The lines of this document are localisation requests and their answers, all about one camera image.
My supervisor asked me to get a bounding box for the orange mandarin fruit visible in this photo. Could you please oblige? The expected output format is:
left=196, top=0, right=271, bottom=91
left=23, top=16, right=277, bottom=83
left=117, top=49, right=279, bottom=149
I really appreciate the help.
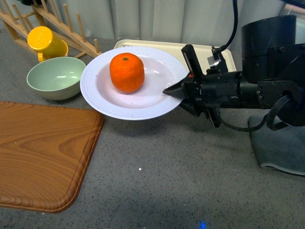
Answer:
left=109, top=52, right=145, bottom=93

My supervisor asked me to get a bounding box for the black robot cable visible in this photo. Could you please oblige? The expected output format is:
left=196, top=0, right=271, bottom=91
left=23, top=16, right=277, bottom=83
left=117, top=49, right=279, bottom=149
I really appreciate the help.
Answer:
left=212, top=0, right=294, bottom=133

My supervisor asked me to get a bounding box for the wooden cutting board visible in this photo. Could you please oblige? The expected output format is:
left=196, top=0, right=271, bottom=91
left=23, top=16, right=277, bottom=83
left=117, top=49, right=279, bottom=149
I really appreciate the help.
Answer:
left=0, top=101, right=104, bottom=213

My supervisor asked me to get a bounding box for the wooden dish rack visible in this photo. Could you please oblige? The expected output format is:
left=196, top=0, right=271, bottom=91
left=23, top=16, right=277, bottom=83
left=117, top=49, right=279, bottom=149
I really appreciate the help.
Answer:
left=0, top=0, right=102, bottom=58

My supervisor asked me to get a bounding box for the dark green mug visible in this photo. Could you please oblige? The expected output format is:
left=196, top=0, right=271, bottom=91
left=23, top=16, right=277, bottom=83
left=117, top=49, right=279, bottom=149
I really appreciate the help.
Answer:
left=20, top=0, right=33, bottom=6

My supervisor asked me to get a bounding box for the yellow plastic mug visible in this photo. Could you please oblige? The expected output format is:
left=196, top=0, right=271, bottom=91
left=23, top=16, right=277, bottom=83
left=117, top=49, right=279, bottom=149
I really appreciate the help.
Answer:
left=27, top=26, right=69, bottom=62

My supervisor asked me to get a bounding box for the green plastic bowl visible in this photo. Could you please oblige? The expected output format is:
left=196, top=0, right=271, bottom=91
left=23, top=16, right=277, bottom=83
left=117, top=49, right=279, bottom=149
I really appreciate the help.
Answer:
left=27, top=57, right=86, bottom=100

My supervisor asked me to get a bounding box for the white wire cup rack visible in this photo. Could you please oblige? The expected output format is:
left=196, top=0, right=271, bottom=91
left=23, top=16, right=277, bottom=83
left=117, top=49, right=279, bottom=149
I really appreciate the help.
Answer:
left=284, top=4, right=305, bottom=16

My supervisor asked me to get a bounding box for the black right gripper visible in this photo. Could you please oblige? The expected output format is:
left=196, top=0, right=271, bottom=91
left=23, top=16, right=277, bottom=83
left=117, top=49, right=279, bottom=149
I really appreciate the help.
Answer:
left=163, top=44, right=241, bottom=128

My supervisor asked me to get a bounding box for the grey-green folded cloth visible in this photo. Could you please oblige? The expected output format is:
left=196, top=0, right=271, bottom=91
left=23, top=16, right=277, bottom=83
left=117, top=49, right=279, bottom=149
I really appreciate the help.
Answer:
left=250, top=125, right=305, bottom=176

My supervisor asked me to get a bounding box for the beige bear serving tray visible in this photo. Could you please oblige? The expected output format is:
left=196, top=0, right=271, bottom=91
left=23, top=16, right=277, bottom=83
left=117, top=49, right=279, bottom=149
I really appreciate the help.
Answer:
left=114, top=40, right=236, bottom=73

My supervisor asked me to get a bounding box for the white round plate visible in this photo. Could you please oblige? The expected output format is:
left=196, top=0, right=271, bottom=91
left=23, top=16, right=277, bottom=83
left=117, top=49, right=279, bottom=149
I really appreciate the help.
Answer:
left=80, top=46, right=187, bottom=120

